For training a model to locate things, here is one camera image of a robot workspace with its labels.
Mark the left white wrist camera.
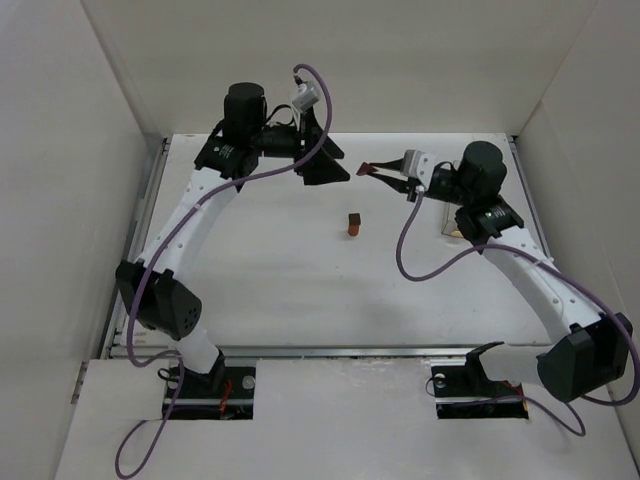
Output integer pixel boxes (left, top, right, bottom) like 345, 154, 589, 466
291, 81, 321, 113

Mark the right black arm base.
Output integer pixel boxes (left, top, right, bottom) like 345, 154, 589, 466
428, 342, 529, 420

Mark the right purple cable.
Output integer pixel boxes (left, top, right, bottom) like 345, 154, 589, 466
398, 189, 634, 438

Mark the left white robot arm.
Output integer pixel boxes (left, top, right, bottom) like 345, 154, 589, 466
115, 79, 350, 390

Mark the orange wooden cylinder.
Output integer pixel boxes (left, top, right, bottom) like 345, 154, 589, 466
347, 224, 360, 237

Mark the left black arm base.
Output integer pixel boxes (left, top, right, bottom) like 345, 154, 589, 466
169, 365, 256, 420

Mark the dark brown wooden cube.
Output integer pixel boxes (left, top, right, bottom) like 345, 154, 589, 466
348, 213, 361, 225

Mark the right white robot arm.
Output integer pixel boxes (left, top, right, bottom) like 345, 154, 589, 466
357, 141, 639, 403

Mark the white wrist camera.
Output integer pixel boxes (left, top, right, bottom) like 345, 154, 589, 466
401, 150, 434, 184
291, 81, 321, 113

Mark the clear plastic container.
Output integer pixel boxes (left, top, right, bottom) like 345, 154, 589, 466
441, 203, 463, 239

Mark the aluminium table rail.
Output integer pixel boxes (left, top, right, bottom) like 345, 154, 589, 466
102, 345, 551, 359

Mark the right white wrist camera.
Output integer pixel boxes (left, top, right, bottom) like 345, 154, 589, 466
401, 150, 434, 184

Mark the reddish brown wooden wedge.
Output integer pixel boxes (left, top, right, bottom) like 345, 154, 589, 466
356, 162, 376, 176

